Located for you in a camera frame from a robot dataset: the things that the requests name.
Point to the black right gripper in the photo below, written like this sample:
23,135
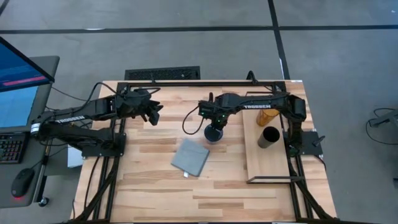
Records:
216,110

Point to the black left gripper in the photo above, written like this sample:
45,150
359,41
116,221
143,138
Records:
133,104

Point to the dark blue cup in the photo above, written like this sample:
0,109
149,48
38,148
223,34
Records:
213,135

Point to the amber textured glass cup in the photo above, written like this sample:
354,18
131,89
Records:
266,117

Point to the tall black cup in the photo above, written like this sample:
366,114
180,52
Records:
269,137

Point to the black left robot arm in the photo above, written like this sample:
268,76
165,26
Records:
77,118

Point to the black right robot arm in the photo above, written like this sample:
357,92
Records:
264,102

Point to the black floor vent grate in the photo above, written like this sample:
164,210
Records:
161,73

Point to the grey folded towel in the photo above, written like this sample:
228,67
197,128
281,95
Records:
190,157

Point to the light wooden tray board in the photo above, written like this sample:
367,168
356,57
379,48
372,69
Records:
264,161

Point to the white box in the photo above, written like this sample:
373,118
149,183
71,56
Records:
74,157

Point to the grey desk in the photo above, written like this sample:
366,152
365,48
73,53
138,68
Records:
46,68

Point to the light blue display screen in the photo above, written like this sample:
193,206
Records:
15,105

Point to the black desk caster wheel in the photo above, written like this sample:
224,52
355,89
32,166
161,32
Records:
43,201

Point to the computer monitor blue screen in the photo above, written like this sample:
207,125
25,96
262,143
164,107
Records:
18,70

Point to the black keyboard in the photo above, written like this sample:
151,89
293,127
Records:
11,147

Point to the black computer mouse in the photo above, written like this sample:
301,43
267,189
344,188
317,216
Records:
22,182

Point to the black aluminium table frame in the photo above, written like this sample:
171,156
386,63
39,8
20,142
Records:
107,186

